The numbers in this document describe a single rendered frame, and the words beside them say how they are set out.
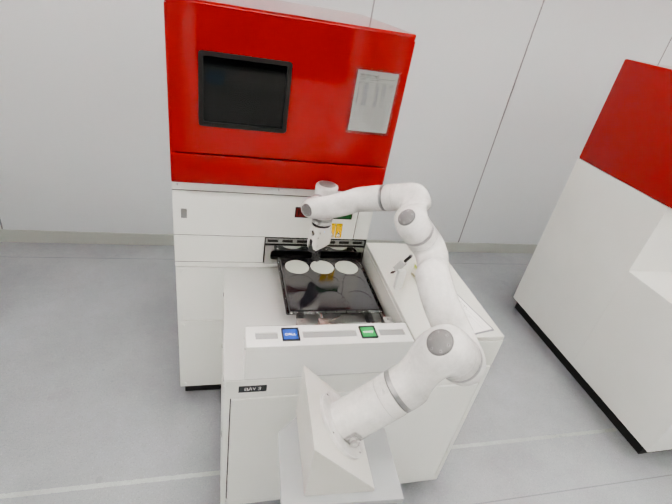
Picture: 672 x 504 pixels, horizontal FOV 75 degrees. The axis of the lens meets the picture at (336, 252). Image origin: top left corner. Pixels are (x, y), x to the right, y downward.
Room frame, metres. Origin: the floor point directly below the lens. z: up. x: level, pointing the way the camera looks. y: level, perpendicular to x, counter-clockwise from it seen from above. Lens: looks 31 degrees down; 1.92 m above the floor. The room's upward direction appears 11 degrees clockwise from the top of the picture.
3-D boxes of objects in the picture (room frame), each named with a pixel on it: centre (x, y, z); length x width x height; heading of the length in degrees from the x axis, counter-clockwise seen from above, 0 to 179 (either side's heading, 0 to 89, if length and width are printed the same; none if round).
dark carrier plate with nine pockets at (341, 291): (1.44, 0.01, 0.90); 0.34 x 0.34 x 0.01; 18
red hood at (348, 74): (1.89, 0.36, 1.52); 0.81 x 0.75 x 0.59; 108
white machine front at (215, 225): (1.59, 0.26, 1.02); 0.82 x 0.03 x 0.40; 108
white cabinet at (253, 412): (1.36, -0.09, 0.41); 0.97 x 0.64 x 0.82; 108
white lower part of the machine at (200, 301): (1.92, 0.37, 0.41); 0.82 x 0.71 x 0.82; 108
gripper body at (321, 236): (1.49, 0.08, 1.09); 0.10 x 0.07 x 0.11; 149
